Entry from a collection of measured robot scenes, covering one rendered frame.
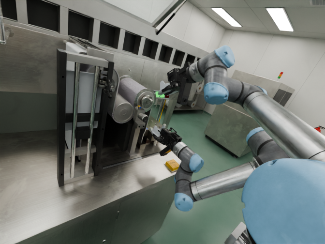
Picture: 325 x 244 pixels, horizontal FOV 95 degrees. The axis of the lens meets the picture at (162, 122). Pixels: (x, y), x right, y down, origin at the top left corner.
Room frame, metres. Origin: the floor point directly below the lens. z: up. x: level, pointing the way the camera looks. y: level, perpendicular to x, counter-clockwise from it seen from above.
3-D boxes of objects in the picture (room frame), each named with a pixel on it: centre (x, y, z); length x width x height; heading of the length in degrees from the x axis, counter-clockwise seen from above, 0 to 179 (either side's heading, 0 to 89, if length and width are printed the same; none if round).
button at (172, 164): (0.78, -0.15, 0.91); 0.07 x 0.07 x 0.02; 46
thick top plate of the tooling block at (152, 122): (1.06, 0.13, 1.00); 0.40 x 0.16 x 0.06; 46
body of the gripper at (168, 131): (0.71, -0.07, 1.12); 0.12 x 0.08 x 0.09; 46
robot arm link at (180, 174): (0.59, -0.18, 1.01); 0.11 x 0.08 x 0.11; 179
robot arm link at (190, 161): (0.60, -0.18, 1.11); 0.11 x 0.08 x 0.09; 46
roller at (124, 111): (0.82, 0.30, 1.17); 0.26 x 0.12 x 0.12; 46
